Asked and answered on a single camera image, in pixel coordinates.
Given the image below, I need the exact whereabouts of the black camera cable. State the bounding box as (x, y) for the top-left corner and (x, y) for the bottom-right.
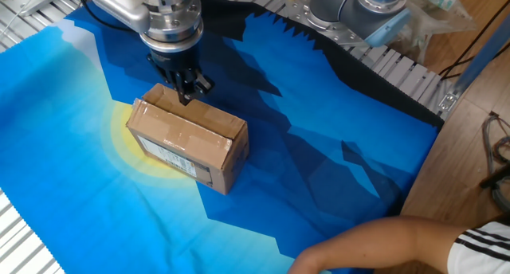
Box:
(73, 0), (136, 32)

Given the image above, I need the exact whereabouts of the brown cardboard box with label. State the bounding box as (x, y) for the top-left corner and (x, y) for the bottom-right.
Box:
(126, 82), (250, 196)

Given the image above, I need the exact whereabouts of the grey cable bundle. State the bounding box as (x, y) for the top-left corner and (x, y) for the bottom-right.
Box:
(480, 111), (510, 213)

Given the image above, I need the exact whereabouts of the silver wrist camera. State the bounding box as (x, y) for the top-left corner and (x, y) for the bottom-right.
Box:
(86, 0), (151, 34)

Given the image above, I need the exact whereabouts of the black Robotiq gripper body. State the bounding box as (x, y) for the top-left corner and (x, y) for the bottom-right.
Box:
(147, 45), (200, 75)

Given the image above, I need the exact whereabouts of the black furniture leg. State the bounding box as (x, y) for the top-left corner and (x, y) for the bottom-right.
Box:
(480, 164), (510, 190)

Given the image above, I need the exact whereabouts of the person's bare hand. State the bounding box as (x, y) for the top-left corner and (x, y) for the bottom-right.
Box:
(287, 252), (332, 274)

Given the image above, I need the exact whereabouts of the aluminium frame bar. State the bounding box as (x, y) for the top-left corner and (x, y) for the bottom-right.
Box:
(437, 14), (510, 115)

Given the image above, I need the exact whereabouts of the clear plastic bag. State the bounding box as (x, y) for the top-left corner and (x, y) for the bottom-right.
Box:
(392, 0), (477, 64)

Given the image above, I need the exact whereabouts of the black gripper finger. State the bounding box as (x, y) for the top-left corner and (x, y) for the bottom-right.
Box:
(185, 68), (215, 101)
(161, 70), (192, 107)

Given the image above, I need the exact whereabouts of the person's bare forearm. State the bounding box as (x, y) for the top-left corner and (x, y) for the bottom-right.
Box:
(302, 216), (467, 274)

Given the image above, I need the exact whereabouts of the black floor cable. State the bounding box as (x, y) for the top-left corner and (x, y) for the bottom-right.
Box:
(437, 0), (510, 80)

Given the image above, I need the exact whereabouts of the white sleeve with black stripes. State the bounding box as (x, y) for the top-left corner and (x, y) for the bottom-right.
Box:
(446, 221), (510, 274)

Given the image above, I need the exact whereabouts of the blue mountain print cloth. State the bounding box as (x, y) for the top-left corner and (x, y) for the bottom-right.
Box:
(0, 0), (445, 274)

